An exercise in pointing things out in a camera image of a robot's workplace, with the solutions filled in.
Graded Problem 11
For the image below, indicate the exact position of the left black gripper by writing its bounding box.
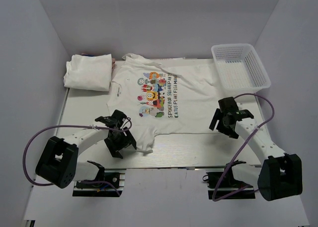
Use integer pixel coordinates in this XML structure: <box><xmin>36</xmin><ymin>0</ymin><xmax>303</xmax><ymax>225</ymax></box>
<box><xmin>104</xmin><ymin>126</ymin><xmax>136</xmax><ymax>158</ymax></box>

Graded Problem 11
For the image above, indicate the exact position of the white printed cartoon t-shirt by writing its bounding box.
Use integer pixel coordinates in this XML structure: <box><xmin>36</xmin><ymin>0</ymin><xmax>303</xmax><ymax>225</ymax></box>
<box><xmin>107</xmin><ymin>53</ymin><xmax>220</xmax><ymax>153</ymax></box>

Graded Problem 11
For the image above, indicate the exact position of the white t-shirt stack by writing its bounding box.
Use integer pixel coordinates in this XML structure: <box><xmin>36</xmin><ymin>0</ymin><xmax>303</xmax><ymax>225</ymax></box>
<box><xmin>64</xmin><ymin>54</ymin><xmax>115</xmax><ymax>92</ymax></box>

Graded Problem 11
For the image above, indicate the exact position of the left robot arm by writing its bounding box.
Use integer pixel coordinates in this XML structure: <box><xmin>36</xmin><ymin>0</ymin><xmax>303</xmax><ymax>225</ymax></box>
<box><xmin>35</xmin><ymin>110</ymin><xmax>137</xmax><ymax>189</ymax></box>

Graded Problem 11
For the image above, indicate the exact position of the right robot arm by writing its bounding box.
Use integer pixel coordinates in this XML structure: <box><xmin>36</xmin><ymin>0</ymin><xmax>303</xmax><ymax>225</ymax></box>
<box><xmin>209</xmin><ymin>97</ymin><xmax>303</xmax><ymax>202</ymax></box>

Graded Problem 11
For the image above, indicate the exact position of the white plastic mesh basket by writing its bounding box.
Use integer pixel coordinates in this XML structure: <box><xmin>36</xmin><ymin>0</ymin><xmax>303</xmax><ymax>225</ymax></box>
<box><xmin>211</xmin><ymin>43</ymin><xmax>271</xmax><ymax>93</ymax></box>

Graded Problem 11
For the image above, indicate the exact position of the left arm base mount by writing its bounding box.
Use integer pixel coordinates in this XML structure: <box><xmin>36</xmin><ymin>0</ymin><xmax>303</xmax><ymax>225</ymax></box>
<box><xmin>73</xmin><ymin>169</ymin><xmax>126</xmax><ymax>198</ymax></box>

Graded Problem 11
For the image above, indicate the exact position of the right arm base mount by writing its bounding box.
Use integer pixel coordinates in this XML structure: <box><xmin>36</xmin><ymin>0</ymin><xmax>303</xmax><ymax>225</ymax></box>
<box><xmin>202</xmin><ymin>171</ymin><xmax>255</xmax><ymax>200</ymax></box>

